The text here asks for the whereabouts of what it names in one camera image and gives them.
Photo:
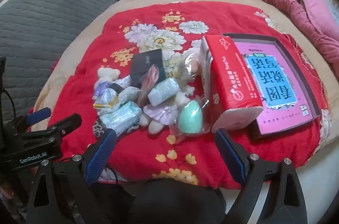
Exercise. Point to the pink book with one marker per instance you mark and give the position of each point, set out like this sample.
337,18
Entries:
278,81

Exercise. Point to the red floral blanket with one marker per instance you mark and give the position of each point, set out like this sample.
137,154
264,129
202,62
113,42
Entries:
79,67

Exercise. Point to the pale green tissue pack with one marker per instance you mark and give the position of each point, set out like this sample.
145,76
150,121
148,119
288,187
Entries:
163,91

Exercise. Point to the person's black pants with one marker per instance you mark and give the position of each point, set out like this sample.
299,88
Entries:
172,202

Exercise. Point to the teddy bear lilac dress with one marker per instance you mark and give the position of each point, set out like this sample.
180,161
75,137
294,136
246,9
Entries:
159,114

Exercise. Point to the dark blue small box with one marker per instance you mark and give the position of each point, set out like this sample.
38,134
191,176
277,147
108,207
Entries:
145,65

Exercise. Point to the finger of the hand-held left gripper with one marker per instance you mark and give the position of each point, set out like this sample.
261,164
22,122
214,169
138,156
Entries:
66,124
39,114

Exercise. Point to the yellow-edged tissue pack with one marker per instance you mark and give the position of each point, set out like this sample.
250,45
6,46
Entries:
107,99

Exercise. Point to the grey quilted cushion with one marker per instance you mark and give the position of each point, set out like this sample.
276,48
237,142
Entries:
39,28

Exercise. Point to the leopard print scrunchie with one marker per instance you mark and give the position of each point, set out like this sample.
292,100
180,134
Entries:
98,128

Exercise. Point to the pink quilt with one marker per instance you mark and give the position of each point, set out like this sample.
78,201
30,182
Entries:
312,17

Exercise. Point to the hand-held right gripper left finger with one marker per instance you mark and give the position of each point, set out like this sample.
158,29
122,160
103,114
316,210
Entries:
102,152

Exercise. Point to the small teddy bear purple dress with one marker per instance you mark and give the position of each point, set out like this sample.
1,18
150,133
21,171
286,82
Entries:
106,75

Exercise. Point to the green makeup sponge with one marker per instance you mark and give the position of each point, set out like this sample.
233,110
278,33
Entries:
189,112

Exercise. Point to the person's left forearm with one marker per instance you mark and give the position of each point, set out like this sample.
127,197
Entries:
8,187

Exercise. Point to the pink glossy packet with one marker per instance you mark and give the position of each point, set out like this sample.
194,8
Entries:
149,81

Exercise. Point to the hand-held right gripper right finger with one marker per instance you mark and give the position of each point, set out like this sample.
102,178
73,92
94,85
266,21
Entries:
227,152

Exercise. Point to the red tissue box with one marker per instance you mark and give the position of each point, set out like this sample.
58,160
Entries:
233,81

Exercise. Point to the green floral tissue pack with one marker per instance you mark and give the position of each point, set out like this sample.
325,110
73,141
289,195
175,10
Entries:
123,118

